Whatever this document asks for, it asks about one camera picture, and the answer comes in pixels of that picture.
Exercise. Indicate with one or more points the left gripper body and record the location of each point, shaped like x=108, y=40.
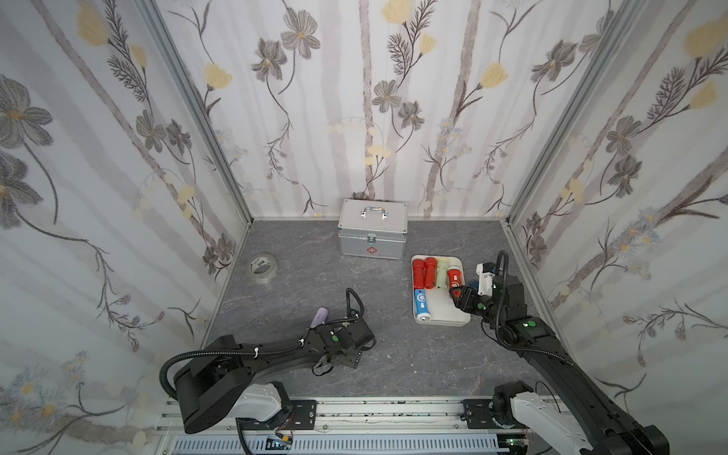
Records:
x=353, y=334

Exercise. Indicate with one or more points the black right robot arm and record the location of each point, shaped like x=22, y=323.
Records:
x=601, y=426

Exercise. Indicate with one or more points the blue flashlight white logo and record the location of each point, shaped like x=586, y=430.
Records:
x=422, y=314

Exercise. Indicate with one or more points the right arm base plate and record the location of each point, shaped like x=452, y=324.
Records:
x=478, y=414

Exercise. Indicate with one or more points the purple flashlight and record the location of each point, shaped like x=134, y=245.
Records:
x=320, y=317

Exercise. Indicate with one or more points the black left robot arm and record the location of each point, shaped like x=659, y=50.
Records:
x=208, y=383

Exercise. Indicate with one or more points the clear tape roll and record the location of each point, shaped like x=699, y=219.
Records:
x=262, y=268

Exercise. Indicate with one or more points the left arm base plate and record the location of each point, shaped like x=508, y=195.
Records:
x=297, y=415

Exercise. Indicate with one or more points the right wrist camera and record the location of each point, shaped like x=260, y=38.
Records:
x=486, y=273

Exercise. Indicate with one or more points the pale green flashlight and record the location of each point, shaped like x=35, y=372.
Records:
x=441, y=273

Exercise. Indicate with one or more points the white plastic storage tray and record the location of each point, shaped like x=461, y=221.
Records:
x=442, y=310

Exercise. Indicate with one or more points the silver aluminium first-aid case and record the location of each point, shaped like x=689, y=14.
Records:
x=373, y=229

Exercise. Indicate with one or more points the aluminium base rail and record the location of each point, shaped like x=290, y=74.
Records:
x=349, y=425

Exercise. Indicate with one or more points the red flashlight white logo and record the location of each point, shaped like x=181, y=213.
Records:
x=455, y=280

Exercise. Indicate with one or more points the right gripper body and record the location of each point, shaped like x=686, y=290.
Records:
x=469, y=299

